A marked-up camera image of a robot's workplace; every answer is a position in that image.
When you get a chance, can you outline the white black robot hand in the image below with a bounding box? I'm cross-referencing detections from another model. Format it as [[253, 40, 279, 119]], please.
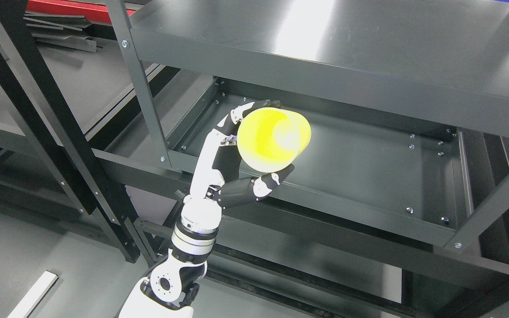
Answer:
[[175, 99, 295, 236]]

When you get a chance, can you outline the yellow plastic cup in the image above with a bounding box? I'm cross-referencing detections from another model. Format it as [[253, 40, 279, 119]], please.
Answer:
[[237, 107, 312, 173]]

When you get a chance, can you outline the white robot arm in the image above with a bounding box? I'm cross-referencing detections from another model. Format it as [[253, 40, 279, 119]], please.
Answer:
[[117, 221, 218, 318]]

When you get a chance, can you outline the dark grey metal shelf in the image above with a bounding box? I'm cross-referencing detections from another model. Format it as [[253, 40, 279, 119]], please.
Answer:
[[106, 0, 509, 318]]

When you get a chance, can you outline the red metal panel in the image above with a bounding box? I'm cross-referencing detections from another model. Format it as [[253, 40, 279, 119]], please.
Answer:
[[26, 0, 137, 17]]

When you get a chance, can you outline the white floor strip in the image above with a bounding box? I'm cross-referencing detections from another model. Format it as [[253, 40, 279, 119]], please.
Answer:
[[7, 270, 59, 318]]

